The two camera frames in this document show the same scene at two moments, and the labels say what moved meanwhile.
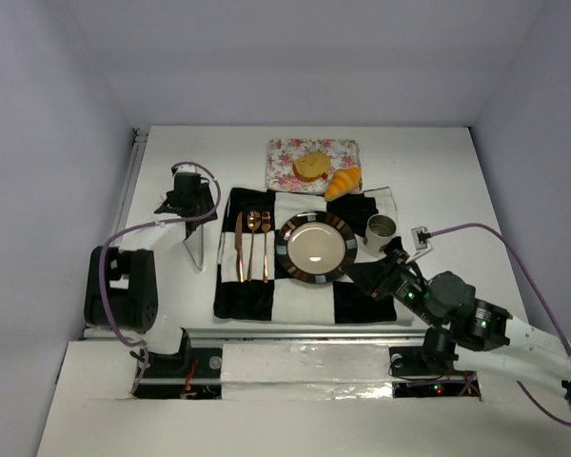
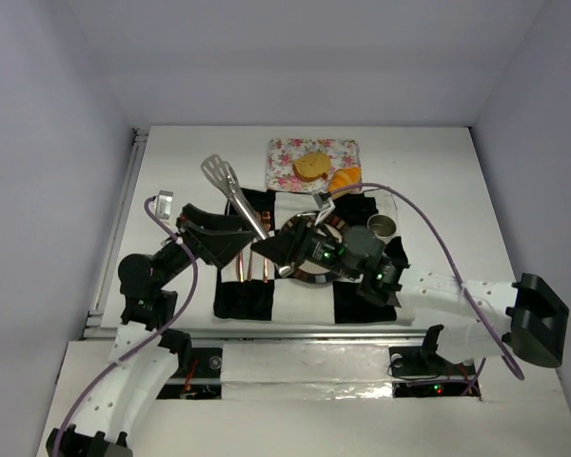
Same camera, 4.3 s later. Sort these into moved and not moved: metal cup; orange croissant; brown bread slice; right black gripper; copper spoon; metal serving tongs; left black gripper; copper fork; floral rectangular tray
Moved: left black gripper; right black gripper; metal serving tongs
Not moved: floral rectangular tray; copper fork; copper spoon; orange croissant; brown bread slice; metal cup
